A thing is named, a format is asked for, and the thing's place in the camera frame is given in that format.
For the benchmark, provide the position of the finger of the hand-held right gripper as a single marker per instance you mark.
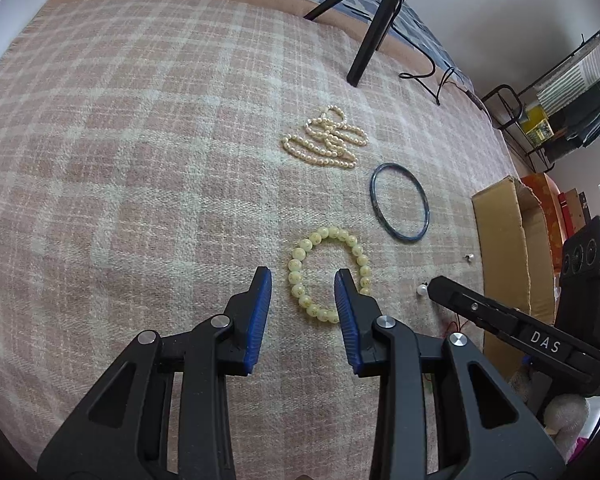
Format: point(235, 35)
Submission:
point(472, 307)

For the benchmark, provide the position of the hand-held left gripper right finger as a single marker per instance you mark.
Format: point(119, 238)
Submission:
point(347, 320)

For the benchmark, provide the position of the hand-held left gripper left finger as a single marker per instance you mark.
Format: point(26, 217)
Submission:
point(257, 320)

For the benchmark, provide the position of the brown cardboard box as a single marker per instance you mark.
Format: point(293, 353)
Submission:
point(500, 260)

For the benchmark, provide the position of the dark blue bangle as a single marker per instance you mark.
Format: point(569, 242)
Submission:
point(375, 200)

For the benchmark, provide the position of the white pearl earring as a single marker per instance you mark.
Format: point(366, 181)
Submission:
point(422, 290)

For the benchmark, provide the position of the red gift box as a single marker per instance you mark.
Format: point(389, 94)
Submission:
point(572, 210)

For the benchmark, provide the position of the orange cloth covered table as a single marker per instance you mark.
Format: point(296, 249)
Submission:
point(547, 210)

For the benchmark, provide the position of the yellow box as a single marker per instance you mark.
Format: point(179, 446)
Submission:
point(537, 125)

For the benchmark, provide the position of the dark hanging clothes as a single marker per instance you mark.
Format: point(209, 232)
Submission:
point(585, 115)

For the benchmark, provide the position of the black clothes rack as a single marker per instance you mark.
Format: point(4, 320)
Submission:
point(505, 105)

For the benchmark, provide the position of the striped towel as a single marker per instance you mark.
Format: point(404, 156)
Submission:
point(575, 72)

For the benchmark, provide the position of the black tripod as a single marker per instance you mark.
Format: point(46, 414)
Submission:
point(375, 25)

